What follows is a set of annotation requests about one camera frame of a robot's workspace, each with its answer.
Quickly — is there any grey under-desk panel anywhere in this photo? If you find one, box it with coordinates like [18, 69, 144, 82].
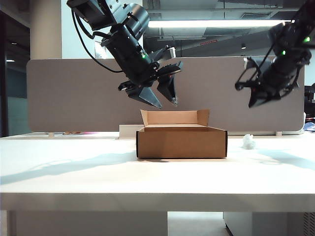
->
[14, 211, 168, 236]

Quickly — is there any white wall notice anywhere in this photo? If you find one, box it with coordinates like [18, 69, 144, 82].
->
[94, 41, 109, 59]

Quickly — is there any blue patterned cloth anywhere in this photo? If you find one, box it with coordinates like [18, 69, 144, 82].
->
[303, 121, 315, 135]

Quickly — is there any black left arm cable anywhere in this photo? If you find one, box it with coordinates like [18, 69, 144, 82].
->
[71, 9, 126, 74]

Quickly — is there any dark background monitor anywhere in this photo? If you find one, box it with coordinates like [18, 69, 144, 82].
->
[304, 83, 315, 104]

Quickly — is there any white paper ball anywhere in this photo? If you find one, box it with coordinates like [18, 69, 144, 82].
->
[241, 134, 255, 150]

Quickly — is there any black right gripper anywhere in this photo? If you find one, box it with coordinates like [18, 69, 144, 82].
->
[248, 23, 311, 109]

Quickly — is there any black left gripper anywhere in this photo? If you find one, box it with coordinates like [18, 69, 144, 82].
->
[100, 23, 184, 110]

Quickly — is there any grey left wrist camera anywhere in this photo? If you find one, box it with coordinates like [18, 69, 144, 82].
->
[150, 45, 177, 65]

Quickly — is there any grey fabric desk divider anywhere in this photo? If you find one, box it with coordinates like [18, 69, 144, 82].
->
[26, 57, 306, 133]

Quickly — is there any brown cardboard box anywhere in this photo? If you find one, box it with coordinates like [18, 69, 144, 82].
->
[135, 109, 228, 159]

